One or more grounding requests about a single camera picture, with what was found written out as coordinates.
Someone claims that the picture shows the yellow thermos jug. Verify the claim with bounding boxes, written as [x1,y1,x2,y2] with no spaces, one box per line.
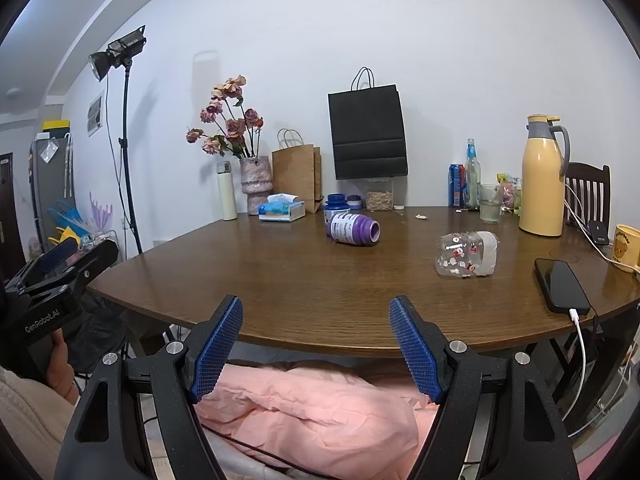
[518,114,572,237]

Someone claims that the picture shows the yellow bear mug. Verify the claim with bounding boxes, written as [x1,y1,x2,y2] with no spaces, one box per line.
[613,224,640,274]

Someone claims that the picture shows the black studio light on stand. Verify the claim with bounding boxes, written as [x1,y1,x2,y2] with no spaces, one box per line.
[88,24,148,256]

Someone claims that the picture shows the white charging cable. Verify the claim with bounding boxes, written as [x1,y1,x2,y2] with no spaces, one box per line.
[559,309,590,423]

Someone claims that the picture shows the black smartphone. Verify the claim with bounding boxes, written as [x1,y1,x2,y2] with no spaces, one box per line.
[533,258,592,314]

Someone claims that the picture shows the dried pink flowers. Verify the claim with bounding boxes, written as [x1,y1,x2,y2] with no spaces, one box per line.
[185,74,265,159]

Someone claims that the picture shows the blue tissue box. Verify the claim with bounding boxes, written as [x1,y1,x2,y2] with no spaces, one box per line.
[257,193,307,223]

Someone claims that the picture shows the person's left hand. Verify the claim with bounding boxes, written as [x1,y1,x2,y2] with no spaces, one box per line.
[46,332,81,404]

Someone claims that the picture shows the drinking glass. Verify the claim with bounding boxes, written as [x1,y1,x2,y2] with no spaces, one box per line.
[478,184,503,225]

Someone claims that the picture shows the black paper bag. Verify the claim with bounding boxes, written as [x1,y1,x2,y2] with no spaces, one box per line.
[327,66,409,181]

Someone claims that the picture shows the dark wooden chair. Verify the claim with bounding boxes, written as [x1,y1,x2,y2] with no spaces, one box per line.
[563,161,612,242]

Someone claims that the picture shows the clear printed cup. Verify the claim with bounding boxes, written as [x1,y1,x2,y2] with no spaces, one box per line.
[435,230,500,279]

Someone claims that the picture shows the person's left forearm beige sleeve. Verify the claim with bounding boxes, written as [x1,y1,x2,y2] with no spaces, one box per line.
[0,364,77,480]

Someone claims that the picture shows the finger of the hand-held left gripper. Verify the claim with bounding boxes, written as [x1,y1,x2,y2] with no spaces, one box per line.
[64,238,121,289]
[38,237,84,277]

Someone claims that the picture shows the white thermos bottle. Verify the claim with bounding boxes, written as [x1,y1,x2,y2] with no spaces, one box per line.
[216,160,239,222]

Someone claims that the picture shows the pink snack packet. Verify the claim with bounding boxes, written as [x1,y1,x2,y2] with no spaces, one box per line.
[500,175,521,212]

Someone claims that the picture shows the black power bank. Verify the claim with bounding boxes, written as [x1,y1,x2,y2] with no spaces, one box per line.
[587,219,611,246]

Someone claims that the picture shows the clear snack container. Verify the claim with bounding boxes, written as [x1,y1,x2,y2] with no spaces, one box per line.
[363,178,395,211]

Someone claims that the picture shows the glass bottle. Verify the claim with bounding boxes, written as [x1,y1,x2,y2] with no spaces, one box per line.
[464,138,482,211]

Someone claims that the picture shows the wall poster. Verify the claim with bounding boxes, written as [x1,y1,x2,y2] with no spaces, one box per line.
[87,92,106,137]

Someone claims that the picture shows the blue soda can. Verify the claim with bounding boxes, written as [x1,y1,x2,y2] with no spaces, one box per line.
[448,163,467,208]

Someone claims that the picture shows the purple coral ornament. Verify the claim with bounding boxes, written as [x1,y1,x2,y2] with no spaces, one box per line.
[88,190,114,232]

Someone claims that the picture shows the dark brown door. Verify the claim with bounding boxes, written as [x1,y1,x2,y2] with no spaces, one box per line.
[0,152,27,272]

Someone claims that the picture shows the purple supplement bottle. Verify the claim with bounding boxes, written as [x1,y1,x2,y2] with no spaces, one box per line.
[325,212,381,247]

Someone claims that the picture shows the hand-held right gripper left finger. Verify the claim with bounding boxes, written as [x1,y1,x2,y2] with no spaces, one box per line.
[55,294,245,480]

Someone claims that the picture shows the pink blanket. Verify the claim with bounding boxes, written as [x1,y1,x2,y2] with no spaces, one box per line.
[194,359,442,479]

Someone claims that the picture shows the brown paper bag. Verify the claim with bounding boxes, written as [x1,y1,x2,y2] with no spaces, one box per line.
[271,128,323,215]

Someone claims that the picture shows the pink speckled vase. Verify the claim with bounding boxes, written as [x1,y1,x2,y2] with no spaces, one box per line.
[239,155,271,215]

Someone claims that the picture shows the black cable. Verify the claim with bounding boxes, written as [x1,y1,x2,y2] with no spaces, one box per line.
[199,421,323,475]

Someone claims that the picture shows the dark blue jar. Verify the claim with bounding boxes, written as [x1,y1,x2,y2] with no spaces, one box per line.
[323,193,352,225]

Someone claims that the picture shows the grey refrigerator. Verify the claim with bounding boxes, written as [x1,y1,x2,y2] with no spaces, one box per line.
[29,132,77,242]

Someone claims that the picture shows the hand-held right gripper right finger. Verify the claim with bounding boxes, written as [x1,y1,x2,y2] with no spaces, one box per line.
[388,294,581,480]

